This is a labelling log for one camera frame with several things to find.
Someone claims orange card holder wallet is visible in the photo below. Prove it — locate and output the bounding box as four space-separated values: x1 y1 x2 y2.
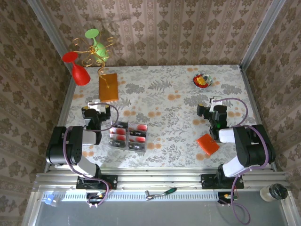
196 133 221 156

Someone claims clear acrylic card display stand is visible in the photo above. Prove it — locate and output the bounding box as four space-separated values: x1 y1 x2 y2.
108 120 149 153

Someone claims red black VIP credit card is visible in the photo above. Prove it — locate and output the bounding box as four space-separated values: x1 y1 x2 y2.
128 136 148 151
112 121 129 135
128 122 149 137
110 133 127 148

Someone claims small colourful patterned bowl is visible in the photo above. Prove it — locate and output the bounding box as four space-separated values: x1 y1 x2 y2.
192 73 214 89

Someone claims red plastic wine glass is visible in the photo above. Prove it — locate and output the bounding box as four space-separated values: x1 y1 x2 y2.
62 51 91 86

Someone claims floral patterned tablecloth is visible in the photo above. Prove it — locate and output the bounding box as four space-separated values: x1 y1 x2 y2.
55 65 271 169

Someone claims green plastic wine glass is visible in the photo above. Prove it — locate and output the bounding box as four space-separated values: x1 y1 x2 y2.
84 28 110 63

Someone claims white cup with lid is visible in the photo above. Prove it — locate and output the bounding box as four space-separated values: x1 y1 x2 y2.
260 183 289 202

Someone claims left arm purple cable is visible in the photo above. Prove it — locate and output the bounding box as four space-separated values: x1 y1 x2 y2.
61 102 119 209

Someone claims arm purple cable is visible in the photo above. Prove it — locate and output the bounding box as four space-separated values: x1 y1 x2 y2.
61 102 119 209
218 97 270 226

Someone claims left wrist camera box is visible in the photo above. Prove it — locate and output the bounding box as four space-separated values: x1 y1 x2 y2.
87 99 102 111

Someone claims gold wire rack wooden base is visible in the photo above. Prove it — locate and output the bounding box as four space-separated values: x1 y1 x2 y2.
71 32 119 103

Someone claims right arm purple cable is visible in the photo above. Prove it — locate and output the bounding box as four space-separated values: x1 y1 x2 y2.
218 97 270 226

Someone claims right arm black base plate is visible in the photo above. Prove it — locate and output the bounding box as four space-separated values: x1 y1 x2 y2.
201 173 245 190

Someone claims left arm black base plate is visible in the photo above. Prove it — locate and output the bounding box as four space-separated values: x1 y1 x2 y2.
76 174 118 190

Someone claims black connector box with wires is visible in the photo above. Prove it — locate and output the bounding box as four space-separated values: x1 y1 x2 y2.
86 192 110 209
217 192 237 205

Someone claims aluminium mounting rail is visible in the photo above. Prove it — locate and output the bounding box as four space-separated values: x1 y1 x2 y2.
32 168 287 193

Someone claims slotted grey cable duct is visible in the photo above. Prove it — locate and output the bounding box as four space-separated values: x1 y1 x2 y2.
42 190 219 202

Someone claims aluminium frame post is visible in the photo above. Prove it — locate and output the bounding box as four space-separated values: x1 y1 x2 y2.
239 0 286 69
27 0 73 73

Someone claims ratchet wrench green handle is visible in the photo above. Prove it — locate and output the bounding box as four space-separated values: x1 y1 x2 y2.
145 187 177 202

